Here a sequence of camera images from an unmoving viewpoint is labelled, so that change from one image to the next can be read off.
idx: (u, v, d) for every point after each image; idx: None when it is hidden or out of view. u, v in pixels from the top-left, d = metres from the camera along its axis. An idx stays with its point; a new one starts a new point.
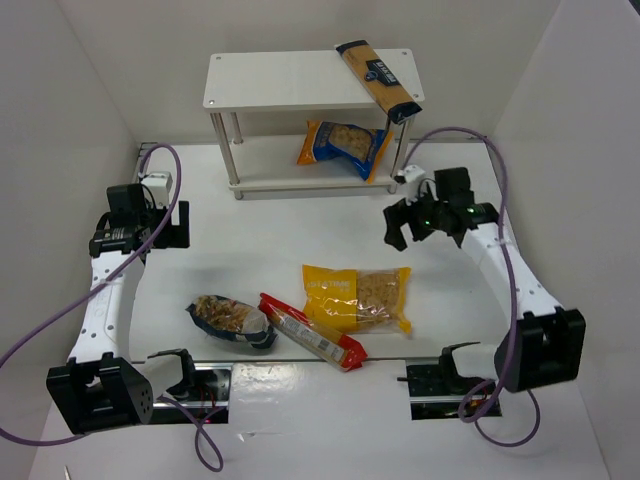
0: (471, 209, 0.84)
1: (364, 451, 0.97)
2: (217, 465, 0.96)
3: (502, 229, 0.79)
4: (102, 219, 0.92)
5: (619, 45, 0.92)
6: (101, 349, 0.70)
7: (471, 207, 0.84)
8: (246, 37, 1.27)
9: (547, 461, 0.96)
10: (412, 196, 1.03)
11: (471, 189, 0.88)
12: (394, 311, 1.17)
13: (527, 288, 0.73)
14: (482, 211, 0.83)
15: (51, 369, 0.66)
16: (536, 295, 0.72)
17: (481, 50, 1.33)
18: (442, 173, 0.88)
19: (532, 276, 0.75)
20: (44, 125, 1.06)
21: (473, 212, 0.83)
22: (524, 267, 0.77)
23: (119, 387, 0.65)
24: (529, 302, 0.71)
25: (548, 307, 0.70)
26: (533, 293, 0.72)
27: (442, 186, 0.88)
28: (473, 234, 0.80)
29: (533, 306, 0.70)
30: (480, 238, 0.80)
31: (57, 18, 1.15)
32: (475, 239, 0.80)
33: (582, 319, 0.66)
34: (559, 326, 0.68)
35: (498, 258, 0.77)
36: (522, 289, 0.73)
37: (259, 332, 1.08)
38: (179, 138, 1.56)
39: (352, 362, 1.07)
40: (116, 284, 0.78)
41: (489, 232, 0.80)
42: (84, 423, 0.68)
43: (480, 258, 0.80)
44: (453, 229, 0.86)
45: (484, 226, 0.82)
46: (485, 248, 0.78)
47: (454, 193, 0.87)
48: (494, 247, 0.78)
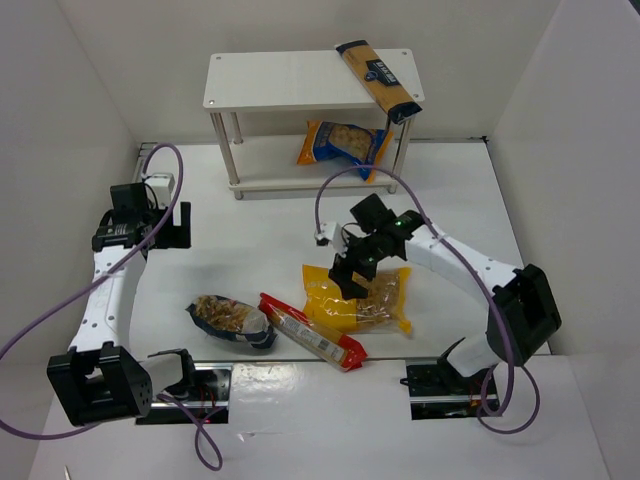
0: (397, 222, 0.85)
1: (364, 451, 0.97)
2: (217, 465, 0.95)
3: (433, 226, 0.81)
4: (105, 216, 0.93)
5: (619, 44, 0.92)
6: (101, 339, 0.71)
7: (398, 220, 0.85)
8: (246, 38, 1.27)
9: (547, 462, 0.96)
10: (342, 249, 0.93)
11: (386, 207, 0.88)
12: (394, 311, 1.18)
13: (482, 267, 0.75)
14: (409, 220, 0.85)
15: (51, 358, 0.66)
16: (494, 269, 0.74)
17: (481, 50, 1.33)
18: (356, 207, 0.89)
19: (480, 254, 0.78)
20: (45, 124, 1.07)
21: (401, 224, 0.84)
22: (471, 250, 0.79)
23: (119, 377, 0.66)
24: (492, 277, 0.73)
25: (509, 273, 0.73)
26: (490, 269, 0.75)
27: (364, 217, 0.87)
28: (411, 243, 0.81)
29: (498, 279, 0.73)
30: (419, 242, 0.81)
31: (58, 20, 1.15)
32: (416, 246, 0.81)
33: (540, 271, 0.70)
34: (524, 285, 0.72)
35: (444, 253, 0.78)
36: (479, 269, 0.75)
37: (259, 332, 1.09)
38: (179, 139, 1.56)
39: (352, 362, 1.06)
40: (118, 277, 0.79)
41: (424, 233, 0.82)
42: (84, 414, 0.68)
43: (428, 259, 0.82)
44: (395, 247, 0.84)
45: (416, 230, 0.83)
46: (429, 249, 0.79)
47: (379, 217, 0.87)
48: (437, 244, 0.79)
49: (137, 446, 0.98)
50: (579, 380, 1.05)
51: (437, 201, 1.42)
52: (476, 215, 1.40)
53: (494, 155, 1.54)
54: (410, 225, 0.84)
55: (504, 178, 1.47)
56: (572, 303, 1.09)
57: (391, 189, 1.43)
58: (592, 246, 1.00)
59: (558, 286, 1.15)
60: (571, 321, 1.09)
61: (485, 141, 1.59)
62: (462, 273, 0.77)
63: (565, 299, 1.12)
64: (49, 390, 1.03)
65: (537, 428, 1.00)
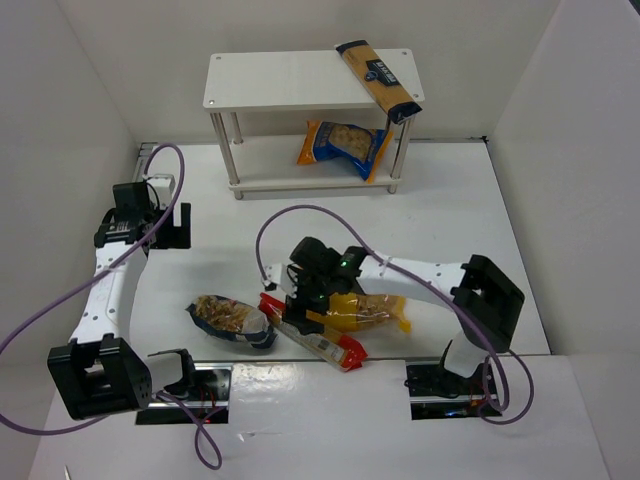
0: (344, 261, 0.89)
1: (364, 451, 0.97)
2: (217, 463, 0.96)
3: (377, 254, 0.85)
4: (108, 214, 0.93)
5: (620, 44, 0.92)
6: (101, 331, 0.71)
7: (342, 260, 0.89)
8: (247, 37, 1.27)
9: (547, 462, 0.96)
10: (292, 289, 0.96)
11: (324, 246, 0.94)
12: (394, 311, 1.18)
13: (434, 275, 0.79)
14: (351, 257, 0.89)
15: (52, 350, 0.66)
16: (444, 273, 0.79)
17: (481, 50, 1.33)
18: (295, 251, 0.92)
19: (427, 263, 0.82)
20: (45, 124, 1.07)
21: (348, 263, 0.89)
22: (417, 264, 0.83)
23: (119, 369, 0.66)
24: (445, 280, 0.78)
25: (459, 272, 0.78)
26: (440, 274, 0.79)
27: (306, 262, 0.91)
28: (363, 276, 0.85)
29: (452, 281, 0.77)
30: (369, 272, 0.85)
31: (59, 20, 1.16)
32: (368, 278, 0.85)
33: (483, 260, 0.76)
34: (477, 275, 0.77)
35: (394, 275, 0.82)
36: (431, 277, 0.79)
37: (258, 331, 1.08)
38: (180, 139, 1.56)
39: (352, 362, 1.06)
40: (120, 271, 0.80)
41: (372, 263, 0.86)
42: (83, 406, 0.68)
43: (384, 286, 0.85)
44: (348, 287, 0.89)
45: (362, 263, 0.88)
46: (380, 277, 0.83)
47: (321, 261, 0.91)
48: (385, 270, 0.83)
49: (137, 446, 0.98)
50: (579, 381, 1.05)
51: (437, 200, 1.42)
52: (476, 215, 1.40)
53: (494, 155, 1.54)
54: (354, 260, 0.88)
55: (504, 178, 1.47)
56: (572, 303, 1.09)
57: (391, 189, 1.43)
58: (592, 246, 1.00)
59: (558, 286, 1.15)
60: (571, 320, 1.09)
61: (485, 141, 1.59)
62: (418, 288, 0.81)
63: (565, 298, 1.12)
64: (48, 389, 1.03)
65: (538, 429, 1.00)
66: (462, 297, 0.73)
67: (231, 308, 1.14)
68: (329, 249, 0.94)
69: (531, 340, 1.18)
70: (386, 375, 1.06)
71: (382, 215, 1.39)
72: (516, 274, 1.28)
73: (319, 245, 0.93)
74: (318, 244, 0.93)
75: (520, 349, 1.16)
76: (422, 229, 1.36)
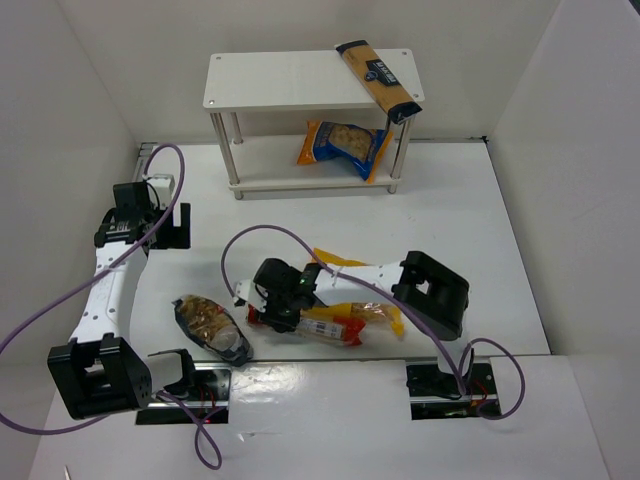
0: (303, 279, 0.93)
1: (363, 451, 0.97)
2: (217, 463, 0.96)
3: (328, 267, 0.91)
4: (108, 214, 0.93)
5: (620, 44, 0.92)
6: (101, 331, 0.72)
7: (302, 277, 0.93)
8: (247, 38, 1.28)
9: (547, 462, 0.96)
10: (261, 303, 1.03)
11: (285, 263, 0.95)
12: (390, 309, 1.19)
13: (377, 276, 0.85)
14: (310, 271, 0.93)
15: (52, 349, 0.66)
16: (386, 274, 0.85)
17: (481, 50, 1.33)
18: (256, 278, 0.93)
19: (371, 267, 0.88)
20: (45, 124, 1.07)
21: (305, 280, 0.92)
22: (363, 269, 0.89)
23: (118, 368, 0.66)
24: (386, 279, 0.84)
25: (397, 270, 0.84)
26: (383, 274, 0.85)
27: (268, 285, 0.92)
28: (318, 289, 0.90)
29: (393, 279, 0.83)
30: (324, 285, 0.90)
31: (58, 20, 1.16)
32: (324, 290, 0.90)
33: (418, 254, 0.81)
34: (417, 270, 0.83)
35: (345, 284, 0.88)
36: (375, 279, 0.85)
37: (225, 350, 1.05)
38: (180, 138, 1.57)
39: (352, 336, 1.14)
40: (120, 271, 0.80)
41: (324, 276, 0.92)
42: (83, 406, 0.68)
43: (339, 295, 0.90)
44: (312, 301, 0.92)
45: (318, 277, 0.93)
46: (333, 286, 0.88)
47: (284, 281, 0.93)
48: (337, 279, 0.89)
49: (137, 447, 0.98)
50: (579, 381, 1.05)
51: (437, 201, 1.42)
52: (476, 215, 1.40)
53: (494, 155, 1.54)
54: (312, 275, 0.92)
55: (504, 178, 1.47)
56: (571, 304, 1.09)
57: (391, 189, 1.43)
58: (592, 246, 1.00)
59: (558, 286, 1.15)
60: (571, 321, 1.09)
61: (485, 141, 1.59)
62: (367, 291, 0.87)
63: (565, 298, 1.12)
64: (48, 389, 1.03)
65: (538, 429, 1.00)
66: (401, 291, 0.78)
67: (215, 315, 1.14)
68: (289, 267, 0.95)
69: (531, 340, 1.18)
70: (386, 376, 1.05)
71: (381, 215, 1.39)
72: (517, 274, 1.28)
73: (279, 265, 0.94)
74: (283, 263, 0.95)
75: (520, 349, 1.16)
76: (422, 229, 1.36)
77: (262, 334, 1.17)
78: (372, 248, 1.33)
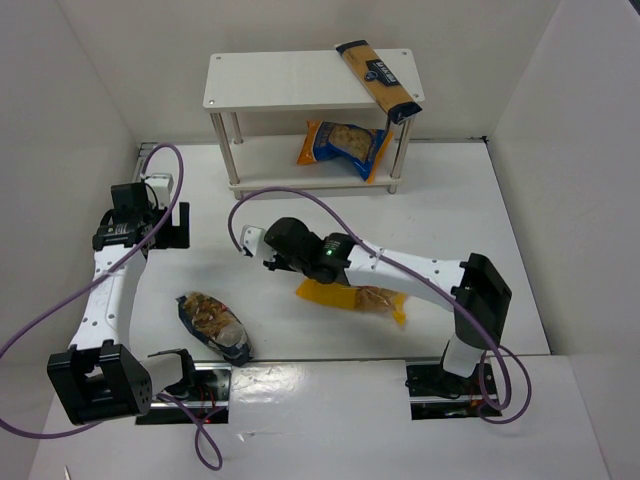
0: (330, 249, 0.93)
1: (363, 451, 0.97)
2: (217, 464, 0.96)
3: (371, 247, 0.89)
4: (106, 216, 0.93)
5: (620, 44, 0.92)
6: (101, 337, 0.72)
7: (328, 248, 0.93)
8: (247, 38, 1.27)
9: (546, 461, 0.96)
10: (270, 257, 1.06)
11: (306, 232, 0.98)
12: (393, 299, 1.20)
13: (432, 273, 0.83)
14: (338, 244, 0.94)
15: (52, 356, 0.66)
16: (441, 270, 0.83)
17: (481, 51, 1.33)
18: (272, 237, 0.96)
19: (425, 260, 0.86)
20: (45, 125, 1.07)
21: (332, 252, 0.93)
22: (411, 259, 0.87)
23: (119, 373, 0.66)
24: (442, 278, 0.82)
25: (457, 271, 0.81)
26: (438, 271, 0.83)
27: (285, 248, 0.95)
28: (352, 268, 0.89)
29: (451, 279, 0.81)
30: (361, 265, 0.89)
31: (58, 20, 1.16)
32: (358, 269, 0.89)
33: (481, 258, 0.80)
34: (475, 273, 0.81)
35: (387, 269, 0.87)
36: (429, 275, 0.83)
37: (230, 345, 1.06)
38: (180, 139, 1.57)
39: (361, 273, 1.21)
40: (118, 276, 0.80)
41: (363, 255, 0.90)
42: (83, 412, 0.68)
43: (373, 278, 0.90)
44: (333, 276, 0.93)
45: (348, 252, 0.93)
46: (373, 270, 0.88)
47: (302, 247, 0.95)
48: (377, 263, 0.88)
49: (137, 447, 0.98)
50: (579, 381, 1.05)
51: (437, 201, 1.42)
52: (476, 215, 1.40)
53: (494, 155, 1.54)
54: (340, 248, 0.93)
55: (504, 178, 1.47)
56: (571, 304, 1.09)
57: (391, 189, 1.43)
58: (592, 246, 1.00)
59: (558, 286, 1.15)
60: (571, 321, 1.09)
61: (485, 141, 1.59)
62: (412, 282, 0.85)
63: (565, 298, 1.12)
64: (48, 390, 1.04)
65: (538, 429, 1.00)
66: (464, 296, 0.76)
67: (219, 312, 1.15)
68: (309, 233, 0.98)
69: (530, 340, 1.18)
70: (386, 375, 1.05)
71: (381, 215, 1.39)
72: (517, 275, 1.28)
73: (298, 229, 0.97)
74: (302, 229, 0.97)
75: (520, 349, 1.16)
76: (422, 229, 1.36)
77: (262, 334, 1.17)
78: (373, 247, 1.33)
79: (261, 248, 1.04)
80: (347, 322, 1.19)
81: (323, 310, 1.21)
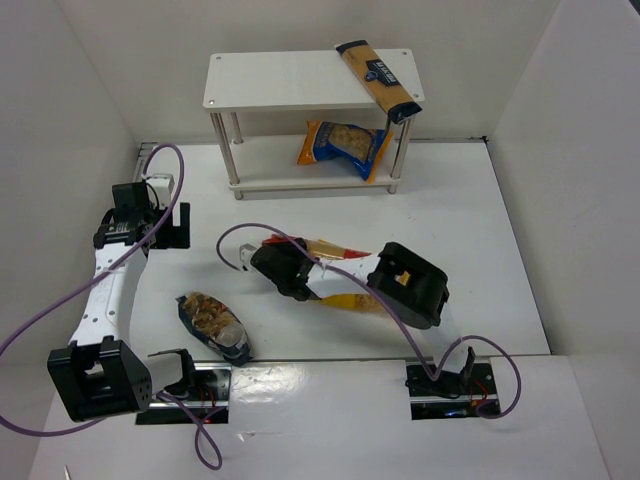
0: (299, 272, 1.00)
1: (362, 450, 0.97)
2: (217, 464, 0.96)
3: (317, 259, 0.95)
4: (107, 215, 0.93)
5: (620, 43, 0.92)
6: (101, 334, 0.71)
7: (299, 271, 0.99)
8: (248, 38, 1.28)
9: (547, 461, 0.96)
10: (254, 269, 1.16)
11: (288, 259, 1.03)
12: None
13: (357, 267, 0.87)
14: (306, 265, 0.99)
15: (53, 352, 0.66)
16: (365, 263, 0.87)
17: (482, 50, 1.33)
18: (256, 262, 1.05)
19: (354, 259, 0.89)
20: (45, 124, 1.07)
21: (300, 275, 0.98)
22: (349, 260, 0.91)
23: (119, 371, 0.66)
24: (365, 268, 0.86)
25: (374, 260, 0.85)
26: (362, 264, 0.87)
27: (268, 270, 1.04)
28: (310, 281, 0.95)
29: (370, 268, 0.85)
30: (315, 278, 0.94)
31: (59, 20, 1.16)
32: (315, 282, 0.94)
33: (392, 246, 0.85)
34: (393, 260, 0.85)
35: (333, 273, 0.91)
36: (355, 268, 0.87)
37: (230, 345, 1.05)
38: (181, 139, 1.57)
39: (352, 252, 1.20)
40: (119, 273, 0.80)
41: (315, 270, 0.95)
42: (83, 409, 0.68)
43: (330, 286, 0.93)
44: (306, 294, 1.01)
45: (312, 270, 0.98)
46: (322, 277, 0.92)
47: (281, 269, 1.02)
48: (325, 271, 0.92)
49: (136, 446, 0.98)
50: (579, 381, 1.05)
51: (437, 200, 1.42)
52: (476, 215, 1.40)
53: (494, 155, 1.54)
54: (305, 271, 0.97)
55: (504, 178, 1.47)
56: (571, 303, 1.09)
57: (391, 189, 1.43)
58: (592, 245, 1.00)
59: (558, 285, 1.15)
60: (571, 321, 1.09)
61: (485, 141, 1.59)
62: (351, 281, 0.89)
63: (564, 298, 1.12)
64: (48, 389, 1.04)
65: (539, 428, 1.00)
66: (376, 279, 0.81)
67: (219, 312, 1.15)
68: (288, 257, 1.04)
69: (531, 340, 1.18)
70: (385, 375, 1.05)
71: (381, 215, 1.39)
72: (517, 274, 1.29)
73: (281, 255, 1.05)
74: (283, 256, 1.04)
75: (520, 349, 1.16)
76: (422, 229, 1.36)
77: (262, 334, 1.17)
78: (372, 247, 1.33)
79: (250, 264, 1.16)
80: (346, 321, 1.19)
81: (324, 310, 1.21)
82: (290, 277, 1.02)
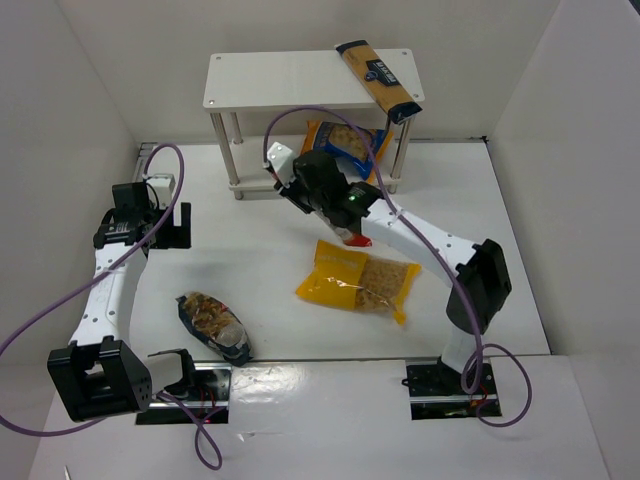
0: (353, 195, 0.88)
1: (362, 450, 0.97)
2: (217, 463, 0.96)
3: (393, 203, 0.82)
4: (107, 215, 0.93)
5: (619, 43, 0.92)
6: (101, 333, 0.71)
7: (352, 193, 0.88)
8: (247, 38, 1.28)
9: (546, 460, 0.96)
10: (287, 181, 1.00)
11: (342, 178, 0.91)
12: (393, 299, 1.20)
13: (443, 245, 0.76)
14: (362, 192, 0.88)
15: (53, 352, 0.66)
16: (453, 244, 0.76)
17: (481, 51, 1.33)
18: (305, 164, 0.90)
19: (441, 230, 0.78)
20: (45, 125, 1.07)
21: (355, 198, 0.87)
22: (429, 226, 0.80)
23: (119, 371, 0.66)
24: (454, 253, 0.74)
25: (468, 251, 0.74)
26: (450, 245, 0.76)
27: (313, 178, 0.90)
28: (369, 218, 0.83)
29: (458, 256, 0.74)
30: (378, 219, 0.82)
31: (58, 21, 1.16)
32: (375, 221, 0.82)
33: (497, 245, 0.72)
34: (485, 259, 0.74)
35: (404, 230, 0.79)
36: (440, 246, 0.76)
37: (230, 345, 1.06)
38: (181, 139, 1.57)
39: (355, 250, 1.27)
40: (119, 273, 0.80)
41: (381, 210, 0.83)
42: (83, 409, 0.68)
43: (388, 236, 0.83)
44: (348, 221, 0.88)
45: (370, 202, 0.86)
46: (388, 227, 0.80)
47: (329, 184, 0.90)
48: (395, 222, 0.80)
49: (136, 447, 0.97)
50: (579, 381, 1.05)
51: (437, 200, 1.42)
52: (476, 215, 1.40)
53: (494, 155, 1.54)
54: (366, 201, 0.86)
55: (504, 178, 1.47)
56: (571, 303, 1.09)
57: (391, 189, 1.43)
58: (592, 246, 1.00)
59: (558, 285, 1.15)
60: (570, 320, 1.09)
61: (485, 141, 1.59)
62: (423, 248, 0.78)
63: (564, 298, 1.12)
64: (48, 389, 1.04)
65: (539, 429, 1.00)
66: (467, 275, 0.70)
67: (219, 312, 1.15)
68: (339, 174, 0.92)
69: (531, 341, 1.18)
70: (386, 375, 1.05)
71: None
72: (516, 274, 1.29)
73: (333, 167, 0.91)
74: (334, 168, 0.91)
75: (520, 349, 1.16)
76: None
77: (262, 334, 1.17)
78: (373, 247, 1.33)
79: (283, 171, 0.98)
80: (347, 321, 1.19)
81: (324, 309, 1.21)
82: (337, 200, 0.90)
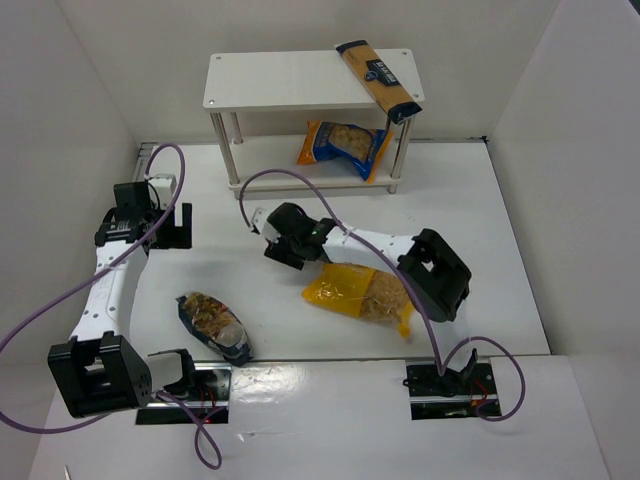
0: (315, 230, 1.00)
1: (361, 449, 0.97)
2: (216, 463, 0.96)
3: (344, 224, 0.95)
4: (108, 214, 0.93)
5: (619, 43, 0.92)
6: (101, 329, 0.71)
7: (314, 229, 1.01)
8: (248, 37, 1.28)
9: (546, 460, 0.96)
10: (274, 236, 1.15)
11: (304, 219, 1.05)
12: (401, 310, 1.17)
13: (387, 245, 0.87)
14: (323, 226, 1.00)
15: (53, 347, 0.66)
16: (396, 243, 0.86)
17: (481, 50, 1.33)
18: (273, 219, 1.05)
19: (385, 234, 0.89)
20: (44, 124, 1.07)
21: (316, 233, 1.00)
22: (377, 235, 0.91)
23: (119, 367, 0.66)
24: (396, 249, 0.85)
25: (407, 244, 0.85)
26: (393, 243, 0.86)
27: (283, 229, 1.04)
28: (327, 242, 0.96)
29: (400, 249, 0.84)
30: (335, 241, 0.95)
31: (59, 21, 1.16)
32: (333, 245, 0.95)
33: (432, 232, 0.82)
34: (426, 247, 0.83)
35: (355, 242, 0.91)
36: (385, 247, 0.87)
37: (230, 345, 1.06)
38: (181, 139, 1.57)
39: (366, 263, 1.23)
40: (120, 270, 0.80)
41: (337, 234, 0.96)
42: (83, 405, 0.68)
43: (347, 254, 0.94)
44: (318, 253, 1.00)
45: (330, 231, 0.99)
46: (342, 244, 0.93)
47: (297, 227, 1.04)
48: (348, 239, 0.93)
49: (136, 447, 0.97)
50: (579, 381, 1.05)
51: (437, 200, 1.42)
52: (476, 215, 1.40)
53: (494, 155, 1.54)
54: (324, 231, 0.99)
55: (504, 178, 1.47)
56: (570, 302, 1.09)
57: (391, 189, 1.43)
58: (592, 245, 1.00)
59: (557, 285, 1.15)
60: (570, 320, 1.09)
61: (485, 141, 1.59)
62: (373, 255, 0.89)
63: (563, 297, 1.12)
64: (48, 389, 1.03)
65: (539, 428, 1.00)
66: (408, 263, 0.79)
67: (220, 312, 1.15)
68: (304, 216, 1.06)
69: (531, 340, 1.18)
70: (385, 375, 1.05)
71: (381, 215, 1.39)
72: (516, 274, 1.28)
73: (296, 213, 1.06)
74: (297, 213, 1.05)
75: (520, 349, 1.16)
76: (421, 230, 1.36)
77: (262, 334, 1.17)
78: None
79: (266, 229, 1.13)
80: (347, 321, 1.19)
81: (323, 310, 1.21)
82: (305, 237, 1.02)
